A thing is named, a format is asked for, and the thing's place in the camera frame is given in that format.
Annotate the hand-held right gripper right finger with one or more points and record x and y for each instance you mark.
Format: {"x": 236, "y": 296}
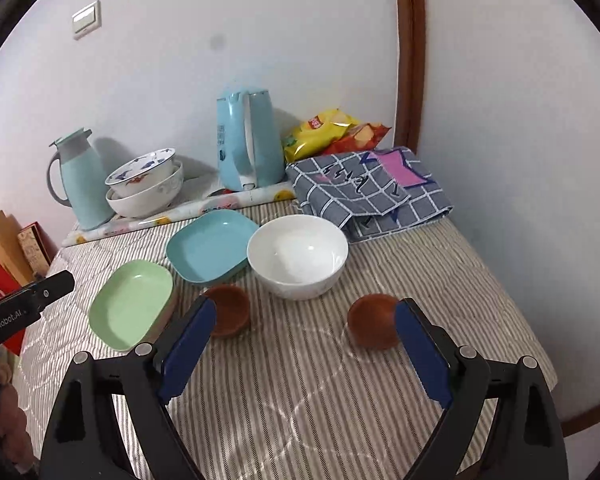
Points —
{"x": 420, "y": 355}

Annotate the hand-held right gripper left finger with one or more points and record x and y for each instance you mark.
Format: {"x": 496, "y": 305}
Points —
{"x": 190, "y": 350}

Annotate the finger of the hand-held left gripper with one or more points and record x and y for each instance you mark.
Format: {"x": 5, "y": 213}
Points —
{"x": 55, "y": 285}

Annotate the small brown bowl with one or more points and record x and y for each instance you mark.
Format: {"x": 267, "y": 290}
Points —
{"x": 372, "y": 325}
{"x": 230, "y": 310}

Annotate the light green plate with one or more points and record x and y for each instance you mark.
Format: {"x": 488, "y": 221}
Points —
{"x": 130, "y": 305}

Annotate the light blue plate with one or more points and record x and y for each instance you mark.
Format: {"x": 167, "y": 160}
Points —
{"x": 210, "y": 247}

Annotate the plain white bowl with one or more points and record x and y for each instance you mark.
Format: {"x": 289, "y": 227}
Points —
{"x": 297, "y": 260}

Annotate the beige patterned box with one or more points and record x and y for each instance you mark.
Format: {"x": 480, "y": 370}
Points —
{"x": 32, "y": 250}

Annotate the brown cardboard box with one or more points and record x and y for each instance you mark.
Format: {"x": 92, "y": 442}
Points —
{"x": 0, "y": 237}

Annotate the brown patterned cloth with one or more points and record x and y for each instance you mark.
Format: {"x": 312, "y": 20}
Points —
{"x": 7, "y": 420}

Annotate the light blue thermos jug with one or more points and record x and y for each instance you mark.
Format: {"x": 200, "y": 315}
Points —
{"x": 82, "y": 185}

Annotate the striped quilted blanket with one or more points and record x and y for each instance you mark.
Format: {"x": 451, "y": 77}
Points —
{"x": 300, "y": 385}

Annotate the white floral bowl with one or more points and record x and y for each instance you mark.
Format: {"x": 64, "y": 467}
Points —
{"x": 145, "y": 202}

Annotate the fruit print table mat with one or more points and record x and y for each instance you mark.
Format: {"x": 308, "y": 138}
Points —
{"x": 195, "y": 210}

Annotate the blue red patterned bowl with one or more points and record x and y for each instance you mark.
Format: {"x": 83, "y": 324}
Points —
{"x": 140, "y": 170}

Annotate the grey checked folded cloth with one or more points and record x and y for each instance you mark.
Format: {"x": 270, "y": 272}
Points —
{"x": 360, "y": 190}

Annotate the light blue electric kettle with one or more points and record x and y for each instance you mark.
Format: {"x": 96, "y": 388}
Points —
{"x": 235, "y": 145}

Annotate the red snack bag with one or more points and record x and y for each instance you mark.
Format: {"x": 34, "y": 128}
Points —
{"x": 365, "y": 135}

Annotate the yellow chip bag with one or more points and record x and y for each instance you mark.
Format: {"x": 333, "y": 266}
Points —
{"x": 315, "y": 132}

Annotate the white light switch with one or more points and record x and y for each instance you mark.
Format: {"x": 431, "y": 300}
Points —
{"x": 86, "y": 20}

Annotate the brown wooden door frame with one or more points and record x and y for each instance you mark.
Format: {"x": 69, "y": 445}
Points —
{"x": 410, "y": 60}

